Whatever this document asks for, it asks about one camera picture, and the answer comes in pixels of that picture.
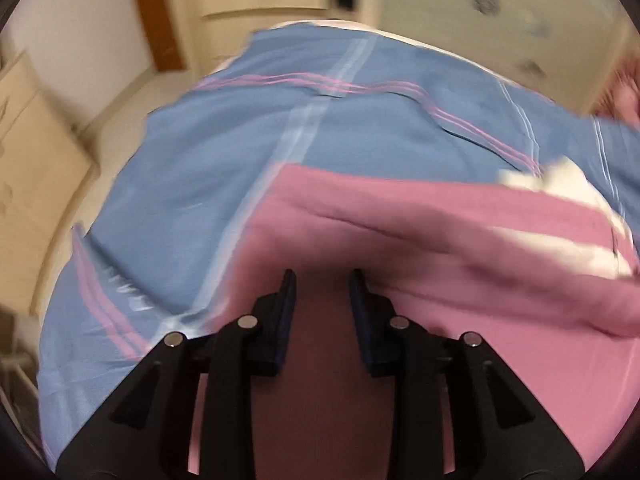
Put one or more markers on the plain cream drawer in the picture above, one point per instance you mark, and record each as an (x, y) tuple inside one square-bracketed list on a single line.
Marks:
[(240, 35)]

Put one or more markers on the floral frosted wardrobe door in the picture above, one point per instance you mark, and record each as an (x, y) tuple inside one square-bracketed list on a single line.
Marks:
[(500, 55)]

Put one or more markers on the beige bedside cabinet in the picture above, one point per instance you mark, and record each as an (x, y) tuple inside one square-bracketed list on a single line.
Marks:
[(35, 170)]

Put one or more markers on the cream and pink hooded jacket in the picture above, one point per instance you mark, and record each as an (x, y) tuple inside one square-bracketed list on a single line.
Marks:
[(400, 240)]

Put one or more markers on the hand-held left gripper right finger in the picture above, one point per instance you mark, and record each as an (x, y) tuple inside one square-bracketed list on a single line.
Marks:
[(359, 315)]

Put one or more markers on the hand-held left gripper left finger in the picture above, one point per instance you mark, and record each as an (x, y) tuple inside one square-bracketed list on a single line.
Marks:
[(286, 310)]

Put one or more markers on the pink quilt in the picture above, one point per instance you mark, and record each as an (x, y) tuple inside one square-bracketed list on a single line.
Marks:
[(625, 95)]

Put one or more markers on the brown wooden door frame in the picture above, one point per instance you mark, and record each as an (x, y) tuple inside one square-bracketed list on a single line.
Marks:
[(157, 20)]

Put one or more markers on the cream wardrobe drawer unit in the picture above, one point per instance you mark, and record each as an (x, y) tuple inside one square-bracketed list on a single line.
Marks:
[(345, 25)]

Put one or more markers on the blue plaid bed cover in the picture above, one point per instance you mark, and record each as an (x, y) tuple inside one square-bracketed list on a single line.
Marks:
[(225, 160)]

